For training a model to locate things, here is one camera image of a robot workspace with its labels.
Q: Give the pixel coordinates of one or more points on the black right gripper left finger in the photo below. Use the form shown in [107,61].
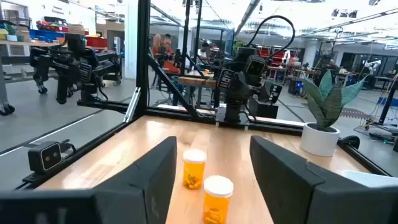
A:
[130,199]

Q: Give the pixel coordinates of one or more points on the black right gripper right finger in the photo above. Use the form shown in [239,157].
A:
[280,186]

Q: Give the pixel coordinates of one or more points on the large orange pill bottle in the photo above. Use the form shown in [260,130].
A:
[217,199]
[194,169]

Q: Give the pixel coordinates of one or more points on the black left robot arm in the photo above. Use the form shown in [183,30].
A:
[233,109]

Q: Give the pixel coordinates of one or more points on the white plastic bin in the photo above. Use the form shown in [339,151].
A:
[370,178]

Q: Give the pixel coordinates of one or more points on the red storage bin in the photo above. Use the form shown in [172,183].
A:
[96,42]

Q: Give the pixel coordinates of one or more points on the blue storage bin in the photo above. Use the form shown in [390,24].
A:
[46,35]

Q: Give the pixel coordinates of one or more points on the black controller box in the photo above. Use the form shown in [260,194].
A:
[262,110]

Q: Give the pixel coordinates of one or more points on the wooden workbench top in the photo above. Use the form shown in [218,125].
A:
[196,81]

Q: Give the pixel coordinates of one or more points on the dark flat monitor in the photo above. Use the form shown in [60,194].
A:
[230,43]

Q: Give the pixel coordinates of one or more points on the person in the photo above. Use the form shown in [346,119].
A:
[203,51]
[169,65]

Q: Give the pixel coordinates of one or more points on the white round plant pot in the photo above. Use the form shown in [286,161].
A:
[318,141]

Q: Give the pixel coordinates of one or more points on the green snake plant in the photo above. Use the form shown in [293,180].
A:
[326,102]

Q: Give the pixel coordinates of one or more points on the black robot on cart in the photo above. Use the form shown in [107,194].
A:
[74,67]

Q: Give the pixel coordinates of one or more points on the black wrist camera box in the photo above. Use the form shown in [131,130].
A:
[256,67]

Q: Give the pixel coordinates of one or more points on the black stereo camera box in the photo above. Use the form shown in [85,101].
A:
[46,157]

